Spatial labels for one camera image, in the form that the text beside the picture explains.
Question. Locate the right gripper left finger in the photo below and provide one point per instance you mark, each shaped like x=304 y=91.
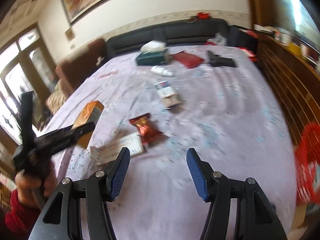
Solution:
x=118 y=172

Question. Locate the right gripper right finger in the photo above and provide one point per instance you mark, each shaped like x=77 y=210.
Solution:
x=199 y=174

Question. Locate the orange medicine box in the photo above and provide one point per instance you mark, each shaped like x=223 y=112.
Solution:
x=89 y=116

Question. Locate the left hand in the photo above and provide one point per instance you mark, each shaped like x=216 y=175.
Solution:
x=26 y=185

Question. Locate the white medicine box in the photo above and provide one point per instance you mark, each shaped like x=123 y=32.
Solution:
x=109 y=152

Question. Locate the red snack packet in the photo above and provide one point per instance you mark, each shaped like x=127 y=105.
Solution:
x=146 y=129

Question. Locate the floral purple tablecloth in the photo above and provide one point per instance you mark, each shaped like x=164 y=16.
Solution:
x=228 y=115

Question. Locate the blue white small carton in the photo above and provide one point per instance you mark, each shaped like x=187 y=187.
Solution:
x=167 y=93

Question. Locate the brown armchair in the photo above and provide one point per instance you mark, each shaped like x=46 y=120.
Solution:
x=74 y=69

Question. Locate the red plastic mesh basket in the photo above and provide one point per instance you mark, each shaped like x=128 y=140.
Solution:
x=307 y=166

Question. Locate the white spray bottle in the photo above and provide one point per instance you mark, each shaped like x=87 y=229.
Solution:
x=162 y=71

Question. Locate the red wallet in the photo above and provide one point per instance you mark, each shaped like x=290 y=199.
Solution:
x=190 y=61

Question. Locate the black toy pistol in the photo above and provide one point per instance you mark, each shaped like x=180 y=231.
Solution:
x=218 y=61

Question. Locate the green tissue box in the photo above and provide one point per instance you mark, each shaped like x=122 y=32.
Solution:
x=153 y=53

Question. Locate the black leather sofa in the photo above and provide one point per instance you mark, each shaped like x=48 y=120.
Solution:
x=172 y=34

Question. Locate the wooden partition cabinet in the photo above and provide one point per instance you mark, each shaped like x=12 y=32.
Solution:
x=288 y=51

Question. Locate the red ribbon decoration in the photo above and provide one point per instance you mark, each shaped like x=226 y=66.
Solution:
x=199 y=17

